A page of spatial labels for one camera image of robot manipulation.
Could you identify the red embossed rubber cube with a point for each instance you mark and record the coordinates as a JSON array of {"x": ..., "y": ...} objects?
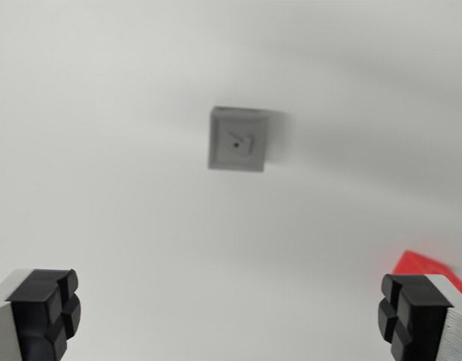
[{"x": 419, "y": 263}]

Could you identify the black-tipped silver gripper left finger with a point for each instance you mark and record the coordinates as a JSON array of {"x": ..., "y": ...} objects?
[{"x": 31, "y": 312}]

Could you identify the black-tipped silver gripper right finger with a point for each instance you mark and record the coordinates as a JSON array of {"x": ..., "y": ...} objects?
[{"x": 423, "y": 319}]

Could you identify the gray embossed rubber cube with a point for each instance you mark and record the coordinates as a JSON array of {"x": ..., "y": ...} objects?
[{"x": 236, "y": 150}]

